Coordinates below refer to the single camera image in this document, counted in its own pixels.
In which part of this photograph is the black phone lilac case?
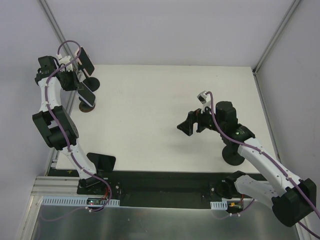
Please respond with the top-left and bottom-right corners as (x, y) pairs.
(77, 82), (96, 107)

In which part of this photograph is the black phone pink case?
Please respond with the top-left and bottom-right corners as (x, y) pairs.
(75, 46), (95, 76)

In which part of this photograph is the wooden base wedge phone stand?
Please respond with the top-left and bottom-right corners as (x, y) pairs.
(78, 101), (96, 113)

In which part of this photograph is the black round base phone stand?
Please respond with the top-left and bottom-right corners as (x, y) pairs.
(222, 145), (245, 166)

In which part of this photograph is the black clamp phone stand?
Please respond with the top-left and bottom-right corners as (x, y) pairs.
(82, 76), (101, 92)

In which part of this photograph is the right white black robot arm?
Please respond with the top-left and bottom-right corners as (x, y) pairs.
(177, 101), (320, 227)

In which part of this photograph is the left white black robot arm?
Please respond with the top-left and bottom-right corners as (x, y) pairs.
(32, 54), (106, 195)

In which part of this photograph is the black phone dark case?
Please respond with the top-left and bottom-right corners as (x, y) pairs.
(86, 152), (116, 173)

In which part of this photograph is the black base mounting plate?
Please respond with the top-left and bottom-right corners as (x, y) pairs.
(48, 168), (268, 208)

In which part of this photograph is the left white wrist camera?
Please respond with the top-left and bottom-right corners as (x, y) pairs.
(56, 53), (79, 73)

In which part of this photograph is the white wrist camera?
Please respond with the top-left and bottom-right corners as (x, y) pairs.
(56, 53), (79, 73)
(197, 91), (212, 113)

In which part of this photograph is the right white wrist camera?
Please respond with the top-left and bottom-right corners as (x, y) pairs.
(197, 91), (212, 113)

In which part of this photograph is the left aluminium frame post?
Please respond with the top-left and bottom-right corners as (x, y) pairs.
(37, 0), (81, 75)

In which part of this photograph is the aluminium frame post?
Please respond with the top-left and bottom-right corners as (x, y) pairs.
(37, 0), (81, 75)
(252, 0), (303, 76)

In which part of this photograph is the right white cable duct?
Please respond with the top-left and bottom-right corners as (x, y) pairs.
(210, 200), (228, 211)

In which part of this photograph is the white cable duct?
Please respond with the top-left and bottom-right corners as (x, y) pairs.
(42, 196), (120, 208)
(210, 200), (228, 211)

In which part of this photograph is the left white cable duct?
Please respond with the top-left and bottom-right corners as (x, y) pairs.
(42, 196), (120, 208)

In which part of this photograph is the right aluminium frame post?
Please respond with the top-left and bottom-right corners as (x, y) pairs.
(252, 0), (303, 76)

